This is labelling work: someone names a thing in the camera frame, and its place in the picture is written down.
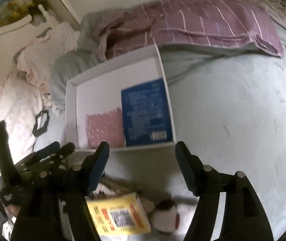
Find yellow sponge pack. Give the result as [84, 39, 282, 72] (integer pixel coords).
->
[86, 193, 151, 236]

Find white plush dog toy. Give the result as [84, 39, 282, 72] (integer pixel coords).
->
[151, 199, 180, 234]

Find pink sparkly scrub sponge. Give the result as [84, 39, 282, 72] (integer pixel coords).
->
[85, 107, 125, 149]

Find dark blue printed packet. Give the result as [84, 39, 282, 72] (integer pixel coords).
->
[121, 78, 173, 147]

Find white floral pillow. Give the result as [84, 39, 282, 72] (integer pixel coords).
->
[0, 77, 43, 163]

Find pink ruffled pillow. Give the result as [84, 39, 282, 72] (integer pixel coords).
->
[14, 22, 80, 107]

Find white bed headboard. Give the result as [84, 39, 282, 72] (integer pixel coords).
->
[0, 5, 59, 80]

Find grey fleece blanket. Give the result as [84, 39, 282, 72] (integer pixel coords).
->
[50, 10, 286, 110]

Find purple striped blanket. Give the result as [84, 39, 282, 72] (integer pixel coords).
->
[93, 0, 284, 61]

